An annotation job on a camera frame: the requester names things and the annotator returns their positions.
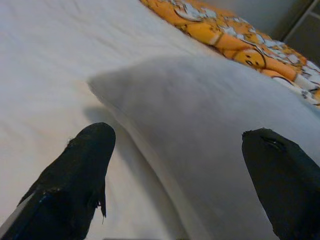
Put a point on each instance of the yellow cartoon egg quilt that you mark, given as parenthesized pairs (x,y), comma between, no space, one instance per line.
(225,37)

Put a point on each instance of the white quilted mattress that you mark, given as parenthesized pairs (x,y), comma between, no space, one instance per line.
(50,62)

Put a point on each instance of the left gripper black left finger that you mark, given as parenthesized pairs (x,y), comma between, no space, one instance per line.
(67,190)

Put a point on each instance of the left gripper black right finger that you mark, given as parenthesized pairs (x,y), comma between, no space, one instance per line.
(287,187)

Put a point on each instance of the dark cabinet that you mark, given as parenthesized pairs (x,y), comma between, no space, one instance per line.
(305,32)

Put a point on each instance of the grey pillow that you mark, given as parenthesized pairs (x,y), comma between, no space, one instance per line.
(200,125)

